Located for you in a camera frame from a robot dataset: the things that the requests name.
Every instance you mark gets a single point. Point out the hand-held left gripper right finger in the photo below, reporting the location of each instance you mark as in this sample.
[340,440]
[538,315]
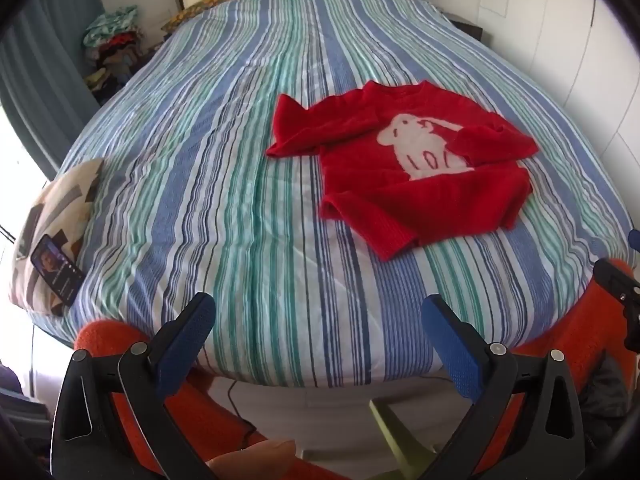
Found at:
[455,347]

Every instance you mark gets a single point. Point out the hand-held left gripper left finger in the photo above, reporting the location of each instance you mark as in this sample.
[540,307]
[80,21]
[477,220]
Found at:
[182,345]

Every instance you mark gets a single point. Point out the red sweater with white rabbit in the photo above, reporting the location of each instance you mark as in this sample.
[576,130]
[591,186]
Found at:
[360,180]

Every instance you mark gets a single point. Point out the pile of colourful clothes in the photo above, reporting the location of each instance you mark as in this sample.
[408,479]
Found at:
[115,45]

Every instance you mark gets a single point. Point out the person's left hand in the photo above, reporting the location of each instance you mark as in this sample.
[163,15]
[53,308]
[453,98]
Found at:
[250,460]

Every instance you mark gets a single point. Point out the person's orange fluffy clothing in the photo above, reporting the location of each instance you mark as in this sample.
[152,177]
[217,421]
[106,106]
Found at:
[200,420]

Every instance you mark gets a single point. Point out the green plastic object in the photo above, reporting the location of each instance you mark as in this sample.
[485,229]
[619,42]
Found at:
[400,440]

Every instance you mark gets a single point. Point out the white bed base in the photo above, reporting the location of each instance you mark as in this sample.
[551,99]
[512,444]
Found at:
[325,410]

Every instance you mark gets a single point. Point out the black smartphone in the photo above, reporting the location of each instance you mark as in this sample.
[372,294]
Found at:
[55,270]

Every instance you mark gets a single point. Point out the blue green striped bedspread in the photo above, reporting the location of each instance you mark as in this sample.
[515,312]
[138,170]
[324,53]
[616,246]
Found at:
[225,185]

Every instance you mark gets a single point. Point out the geometric patterned pillow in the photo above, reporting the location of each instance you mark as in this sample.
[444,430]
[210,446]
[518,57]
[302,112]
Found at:
[60,200]

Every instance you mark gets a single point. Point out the white wardrobe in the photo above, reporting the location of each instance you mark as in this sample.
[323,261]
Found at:
[550,35]

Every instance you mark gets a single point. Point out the dark nightstand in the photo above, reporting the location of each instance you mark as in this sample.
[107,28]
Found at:
[465,27]

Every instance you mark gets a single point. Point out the blue curtain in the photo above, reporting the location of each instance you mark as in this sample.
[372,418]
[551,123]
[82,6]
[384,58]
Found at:
[40,60]

